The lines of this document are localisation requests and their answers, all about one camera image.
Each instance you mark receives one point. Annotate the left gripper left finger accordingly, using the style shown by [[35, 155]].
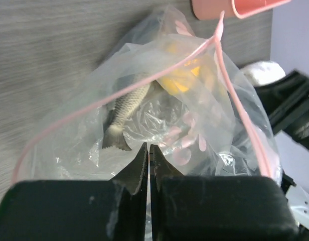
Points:
[[127, 219]]

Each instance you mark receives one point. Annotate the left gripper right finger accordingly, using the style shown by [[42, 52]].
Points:
[[160, 168]]

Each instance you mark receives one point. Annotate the clear zip top bag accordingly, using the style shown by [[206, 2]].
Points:
[[224, 132]]

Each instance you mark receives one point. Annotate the yellow fake fruit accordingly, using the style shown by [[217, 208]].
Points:
[[202, 68]]

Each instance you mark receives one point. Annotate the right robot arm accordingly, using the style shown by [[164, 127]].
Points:
[[286, 103]]

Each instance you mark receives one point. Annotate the grey fake fish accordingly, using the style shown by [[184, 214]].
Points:
[[124, 108]]

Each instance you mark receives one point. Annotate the pink compartment tray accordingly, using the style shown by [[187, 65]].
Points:
[[241, 9]]

